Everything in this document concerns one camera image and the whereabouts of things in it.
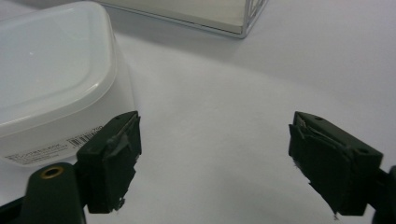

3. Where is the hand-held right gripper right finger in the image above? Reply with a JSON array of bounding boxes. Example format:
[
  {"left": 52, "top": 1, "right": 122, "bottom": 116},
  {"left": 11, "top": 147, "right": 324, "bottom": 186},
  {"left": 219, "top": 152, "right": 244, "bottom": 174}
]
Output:
[{"left": 288, "top": 111, "right": 385, "bottom": 217}]

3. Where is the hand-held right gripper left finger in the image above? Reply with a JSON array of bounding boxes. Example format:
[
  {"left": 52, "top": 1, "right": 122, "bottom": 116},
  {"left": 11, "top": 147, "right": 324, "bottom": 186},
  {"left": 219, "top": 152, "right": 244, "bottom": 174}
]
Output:
[{"left": 76, "top": 110, "right": 143, "bottom": 215}]

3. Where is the white plastic lidded container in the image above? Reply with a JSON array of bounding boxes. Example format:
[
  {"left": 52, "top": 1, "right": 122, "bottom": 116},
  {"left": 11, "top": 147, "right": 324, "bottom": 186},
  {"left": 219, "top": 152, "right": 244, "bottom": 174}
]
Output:
[{"left": 0, "top": 0, "right": 136, "bottom": 167}]

